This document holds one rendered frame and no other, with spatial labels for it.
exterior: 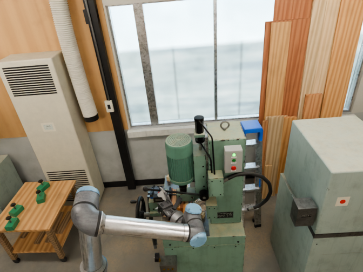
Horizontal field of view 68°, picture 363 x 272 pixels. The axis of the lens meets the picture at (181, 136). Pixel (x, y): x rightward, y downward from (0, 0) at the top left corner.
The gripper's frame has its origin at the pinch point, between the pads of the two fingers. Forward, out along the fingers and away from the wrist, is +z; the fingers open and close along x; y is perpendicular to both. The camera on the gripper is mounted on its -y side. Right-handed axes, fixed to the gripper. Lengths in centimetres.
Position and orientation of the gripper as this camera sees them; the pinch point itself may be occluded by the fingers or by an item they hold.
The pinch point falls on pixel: (159, 194)
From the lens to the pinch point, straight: 181.7
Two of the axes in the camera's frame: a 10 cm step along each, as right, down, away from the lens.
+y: -7.6, 2.5, -6.0
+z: -6.4, -4.9, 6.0
